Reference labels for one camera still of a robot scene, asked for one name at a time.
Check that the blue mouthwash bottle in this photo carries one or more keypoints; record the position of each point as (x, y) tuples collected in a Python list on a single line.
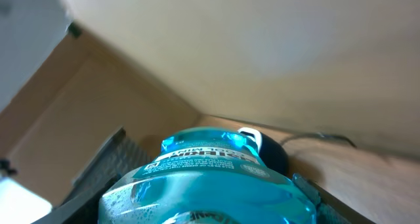
[(207, 175)]

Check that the white barcode scanner box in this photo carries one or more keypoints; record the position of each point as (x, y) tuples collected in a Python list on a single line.
[(271, 152)]

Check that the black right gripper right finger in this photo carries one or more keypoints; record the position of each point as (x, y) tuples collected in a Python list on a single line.
[(329, 209)]

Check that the grey plastic basket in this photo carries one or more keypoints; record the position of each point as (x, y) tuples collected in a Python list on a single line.
[(118, 155)]

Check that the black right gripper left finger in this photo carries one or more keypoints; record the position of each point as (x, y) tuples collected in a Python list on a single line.
[(83, 208)]

